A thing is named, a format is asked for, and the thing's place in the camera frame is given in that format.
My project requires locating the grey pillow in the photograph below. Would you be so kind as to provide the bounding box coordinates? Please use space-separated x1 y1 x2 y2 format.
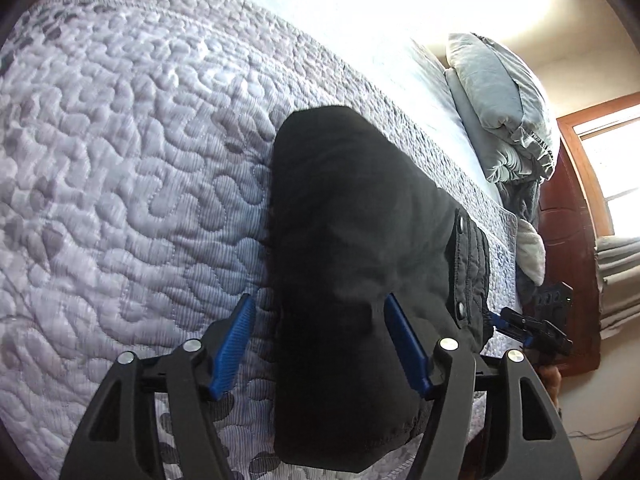
446 32 557 184

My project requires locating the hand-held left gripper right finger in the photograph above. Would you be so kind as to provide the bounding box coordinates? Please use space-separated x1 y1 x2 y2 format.
383 292 584 480

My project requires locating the wooden headboard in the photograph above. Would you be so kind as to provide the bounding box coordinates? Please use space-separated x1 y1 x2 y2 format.
536 134 604 377

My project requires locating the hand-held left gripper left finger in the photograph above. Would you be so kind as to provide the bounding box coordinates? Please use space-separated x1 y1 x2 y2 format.
59 293 257 480

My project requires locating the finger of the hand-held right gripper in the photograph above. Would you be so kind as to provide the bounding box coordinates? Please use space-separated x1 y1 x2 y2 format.
487 307 532 347

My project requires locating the grey quilted bedspread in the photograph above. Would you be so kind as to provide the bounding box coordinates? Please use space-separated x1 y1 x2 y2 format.
0 0 519 480

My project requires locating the black quilted jacket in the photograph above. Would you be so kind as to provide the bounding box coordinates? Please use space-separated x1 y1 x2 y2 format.
269 105 497 474

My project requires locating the small wooden framed window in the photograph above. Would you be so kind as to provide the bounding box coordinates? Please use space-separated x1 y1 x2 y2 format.
555 92 640 242

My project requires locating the crumpled grey blanket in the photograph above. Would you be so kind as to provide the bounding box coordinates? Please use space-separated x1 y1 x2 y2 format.
497 179 547 306

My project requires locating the thin floor cable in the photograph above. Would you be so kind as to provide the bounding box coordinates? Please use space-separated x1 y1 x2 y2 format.
569 422 633 440

